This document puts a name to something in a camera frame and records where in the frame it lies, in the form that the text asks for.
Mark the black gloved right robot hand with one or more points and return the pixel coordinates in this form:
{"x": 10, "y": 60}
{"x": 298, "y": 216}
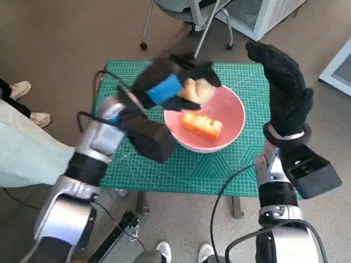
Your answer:
{"x": 288, "y": 93}

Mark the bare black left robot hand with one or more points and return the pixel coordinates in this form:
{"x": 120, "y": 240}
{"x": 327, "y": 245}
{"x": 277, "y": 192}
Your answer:
{"x": 153, "y": 79}

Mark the toy bread loaf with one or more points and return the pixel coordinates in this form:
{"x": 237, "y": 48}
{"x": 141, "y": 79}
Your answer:
{"x": 203, "y": 127}
{"x": 197, "y": 90}

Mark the pink bowl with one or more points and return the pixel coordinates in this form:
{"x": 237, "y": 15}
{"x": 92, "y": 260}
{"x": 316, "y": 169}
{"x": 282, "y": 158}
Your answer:
{"x": 233, "y": 117}

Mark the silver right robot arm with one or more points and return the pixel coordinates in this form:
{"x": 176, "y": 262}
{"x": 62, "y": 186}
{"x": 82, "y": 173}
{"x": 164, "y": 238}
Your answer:
{"x": 277, "y": 194}

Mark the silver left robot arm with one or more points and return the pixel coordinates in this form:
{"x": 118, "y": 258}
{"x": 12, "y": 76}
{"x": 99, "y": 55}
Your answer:
{"x": 93, "y": 142}

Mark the white appliance with grille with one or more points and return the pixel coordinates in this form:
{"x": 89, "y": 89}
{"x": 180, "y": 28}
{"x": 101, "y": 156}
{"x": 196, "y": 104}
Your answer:
{"x": 340, "y": 68}

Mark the grey office chair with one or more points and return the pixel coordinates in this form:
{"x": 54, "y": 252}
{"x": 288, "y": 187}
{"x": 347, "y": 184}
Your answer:
{"x": 197, "y": 13}

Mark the white appliance with mesh front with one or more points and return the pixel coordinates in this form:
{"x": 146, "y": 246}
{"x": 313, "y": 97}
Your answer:
{"x": 263, "y": 16}

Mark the green cutting mat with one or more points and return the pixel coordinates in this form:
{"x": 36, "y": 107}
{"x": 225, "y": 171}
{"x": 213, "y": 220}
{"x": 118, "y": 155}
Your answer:
{"x": 178, "y": 175}

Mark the black table leg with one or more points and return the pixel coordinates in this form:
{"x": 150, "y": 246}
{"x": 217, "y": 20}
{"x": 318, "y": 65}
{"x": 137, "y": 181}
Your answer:
{"x": 238, "y": 208}
{"x": 142, "y": 202}

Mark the person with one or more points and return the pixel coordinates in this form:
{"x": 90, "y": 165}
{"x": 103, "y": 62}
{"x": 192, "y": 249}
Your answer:
{"x": 27, "y": 153}
{"x": 19, "y": 89}

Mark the white shoe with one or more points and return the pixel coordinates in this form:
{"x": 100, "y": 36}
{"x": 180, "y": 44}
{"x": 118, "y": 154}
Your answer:
{"x": 206, "y": 252}
{"x": 163, "y": 250}

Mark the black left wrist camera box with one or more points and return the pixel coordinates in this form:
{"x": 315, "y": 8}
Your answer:
{"x": 150, "y": 139}

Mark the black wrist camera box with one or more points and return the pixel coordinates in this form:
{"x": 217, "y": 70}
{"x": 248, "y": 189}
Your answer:
{"x": 312, "y": 170}
{"x": 150, "y": 139}

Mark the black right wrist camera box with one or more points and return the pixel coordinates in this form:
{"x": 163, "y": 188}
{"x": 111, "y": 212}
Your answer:
{"x": 312, "y": 170}

